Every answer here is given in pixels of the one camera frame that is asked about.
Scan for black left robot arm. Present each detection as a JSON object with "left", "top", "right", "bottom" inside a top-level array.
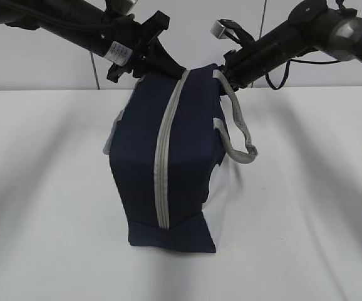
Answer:
[{"left": 0, "top": 0, "right": 185, "bottom": 83}]

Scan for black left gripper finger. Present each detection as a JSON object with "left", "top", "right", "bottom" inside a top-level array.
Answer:
[{"left": 142, "top": 33, "right": 185, "bottom": 78}]

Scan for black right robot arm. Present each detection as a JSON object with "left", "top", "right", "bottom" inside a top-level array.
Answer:
[{"left": 222, "top": 1, "right": 362, "bottom": 89}]

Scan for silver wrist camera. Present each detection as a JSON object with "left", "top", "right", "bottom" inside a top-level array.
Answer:
[
  {"left": 211, "top": 18, "right": 256, "bottom": 45},
  {"left": 105, "top": 0, "right": 138, "bottom": 15}
]

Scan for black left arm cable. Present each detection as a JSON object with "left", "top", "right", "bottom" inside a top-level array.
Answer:
[{"left": 90, "top": 51, "right": 101, "bottom": 90}]

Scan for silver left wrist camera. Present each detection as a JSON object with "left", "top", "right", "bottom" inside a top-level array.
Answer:
[{"left": 105, "top": 0, "right": 138, "bottom": 15}]

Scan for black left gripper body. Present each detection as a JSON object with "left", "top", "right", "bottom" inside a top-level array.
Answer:
[{"left": 106, "top": 11, "right": 170, "bottom": 83}]

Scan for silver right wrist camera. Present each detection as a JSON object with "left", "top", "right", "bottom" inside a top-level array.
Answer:
[{"left": 211, "top": 18, "right": 256, "bottom": 45}]

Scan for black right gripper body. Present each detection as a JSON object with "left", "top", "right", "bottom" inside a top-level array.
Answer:
[{"left": 220, "top": 50, "right": 249, "bottom": 92}]

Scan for navy and white lunch bag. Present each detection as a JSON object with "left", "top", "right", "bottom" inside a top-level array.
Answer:
[{"left": 103, "top": 64, "right": 258, "bottom": 253}]

